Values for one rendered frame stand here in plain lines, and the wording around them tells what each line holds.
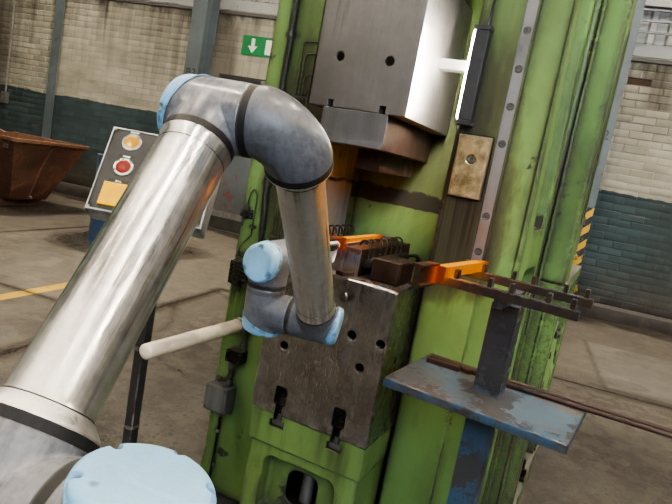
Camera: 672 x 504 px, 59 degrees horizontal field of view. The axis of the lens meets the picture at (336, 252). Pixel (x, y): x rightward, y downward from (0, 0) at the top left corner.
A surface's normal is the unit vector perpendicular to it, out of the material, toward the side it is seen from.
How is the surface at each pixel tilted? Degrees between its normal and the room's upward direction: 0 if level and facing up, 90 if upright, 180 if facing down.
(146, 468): 5
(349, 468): 90
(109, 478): 5
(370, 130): 90
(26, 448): 60
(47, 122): 90
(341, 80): 90
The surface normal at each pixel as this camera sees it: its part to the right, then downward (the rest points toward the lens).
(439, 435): -0.44, 0.05
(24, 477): 0.06, -0.84
